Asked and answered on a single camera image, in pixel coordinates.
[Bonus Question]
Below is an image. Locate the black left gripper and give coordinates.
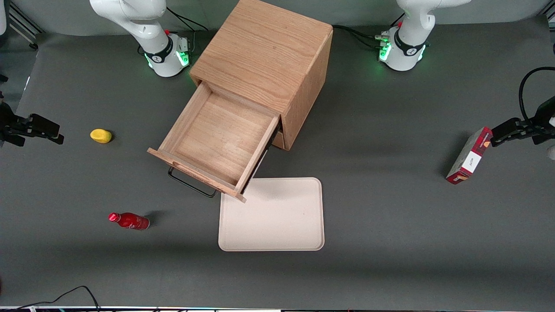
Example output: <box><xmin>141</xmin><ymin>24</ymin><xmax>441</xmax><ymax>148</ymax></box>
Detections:
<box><xmin>491</xmin><ymin>96</ymin><xmax>555</xmax><ymax>148</ymax></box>

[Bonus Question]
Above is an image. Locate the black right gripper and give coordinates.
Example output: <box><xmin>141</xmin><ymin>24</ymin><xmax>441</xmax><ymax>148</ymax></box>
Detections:
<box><xmin>0</xmin><ymin>101</ymin><xmax>65</xmax><ymax>147</ymax></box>

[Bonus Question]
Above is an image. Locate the black metal drawer handle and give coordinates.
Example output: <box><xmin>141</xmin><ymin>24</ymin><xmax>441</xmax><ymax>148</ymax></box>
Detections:
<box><xmin>168</xmin><ymin>167</ymin><xmax>217</xmax><ymax>198</ymax></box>

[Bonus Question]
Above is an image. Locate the wooden drawer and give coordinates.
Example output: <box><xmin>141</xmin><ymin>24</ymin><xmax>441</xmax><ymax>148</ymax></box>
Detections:
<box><xmin>147</xmin><ymin>82</ymin><xmax>281</xmax><ymax>203</ymax></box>

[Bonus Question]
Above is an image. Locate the wooden drawer cabinet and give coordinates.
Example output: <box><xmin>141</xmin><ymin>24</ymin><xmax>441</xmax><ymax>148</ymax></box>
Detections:
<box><xmin>189</xmin><ymin>0</ymin><xmax>333</xmax><ymax>151</ymax></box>

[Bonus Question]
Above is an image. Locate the red and white box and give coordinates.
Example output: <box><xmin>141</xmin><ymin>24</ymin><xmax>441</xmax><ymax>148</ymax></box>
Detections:
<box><xmin>446</xmin><ymin>127</ymin><xmax>493</xmax><ymax>185</ymax></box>

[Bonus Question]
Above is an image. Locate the red bottle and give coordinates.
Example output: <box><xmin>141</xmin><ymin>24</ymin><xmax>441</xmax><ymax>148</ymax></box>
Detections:
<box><xmin>108</xmin><ymin>212</ymin><xmax>150</xmax><ymax>231</ymax></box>

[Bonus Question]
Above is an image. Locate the beige rectangular tray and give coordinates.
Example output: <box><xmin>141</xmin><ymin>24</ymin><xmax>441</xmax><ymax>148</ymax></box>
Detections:
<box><xmin>218</xmin><ymin>177</ymin><xmax>325</xmax><ymax>252</ymax></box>

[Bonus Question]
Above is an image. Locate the black looped gripper cable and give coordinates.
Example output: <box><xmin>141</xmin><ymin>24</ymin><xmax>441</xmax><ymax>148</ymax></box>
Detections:
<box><xmin>519</xmin><ymin>67</ymin><xmax>555</xmax><ymax>123</ymax></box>

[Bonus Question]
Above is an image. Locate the aluminium frame rail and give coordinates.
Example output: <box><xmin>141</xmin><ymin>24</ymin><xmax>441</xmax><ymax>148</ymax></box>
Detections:
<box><xmin>8</xmin><ymin>2</ymin><xmax>44</xmax><ymax>50</ymax></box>

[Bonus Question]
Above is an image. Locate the thin black table cable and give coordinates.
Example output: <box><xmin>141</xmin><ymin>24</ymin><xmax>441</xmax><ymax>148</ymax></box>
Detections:
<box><xmin>0</xmin><ymin>286</ymin><xmax>101</xmax><ymax>312</ymax></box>

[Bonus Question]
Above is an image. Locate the black right arm base cable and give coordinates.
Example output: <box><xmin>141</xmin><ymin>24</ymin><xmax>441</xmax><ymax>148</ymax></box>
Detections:
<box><xmin>166</xmin><ymin>6</ymin><xmax>209</xmax><ymax>32</ymax></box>

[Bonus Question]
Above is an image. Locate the black arm base cable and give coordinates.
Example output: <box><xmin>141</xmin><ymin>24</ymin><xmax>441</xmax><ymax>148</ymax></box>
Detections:
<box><xmin>166</xmin><ymin>6</ymin><xmax>209</xmax><ymax>32</ymax></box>
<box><xmin>333</xmin><ymin>25</ymin><xmax>389</xmax><ymax>49</ymax></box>

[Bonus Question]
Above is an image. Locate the black left arm base cable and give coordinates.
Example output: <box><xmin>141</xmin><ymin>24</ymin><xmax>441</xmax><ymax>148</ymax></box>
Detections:
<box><xmin>333</xmin><ymin>25</ymin><xmax>389</xmax><ymax>49</ymax></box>

